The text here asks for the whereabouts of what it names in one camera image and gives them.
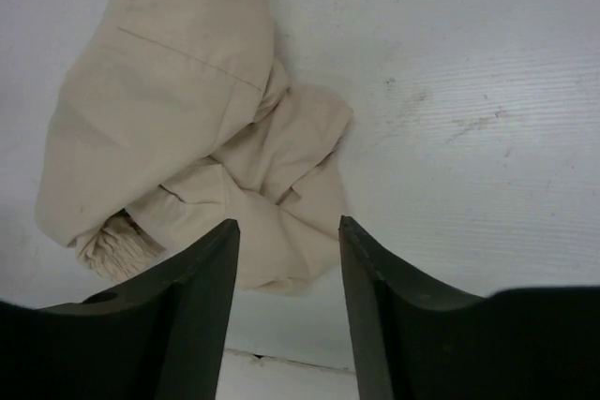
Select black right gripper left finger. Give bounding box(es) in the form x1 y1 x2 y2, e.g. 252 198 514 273
1 219 240 399

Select beige trousers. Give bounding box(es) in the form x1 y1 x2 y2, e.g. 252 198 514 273
36 0 353 294

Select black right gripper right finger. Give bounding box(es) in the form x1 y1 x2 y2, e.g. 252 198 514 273
339 216 599 399

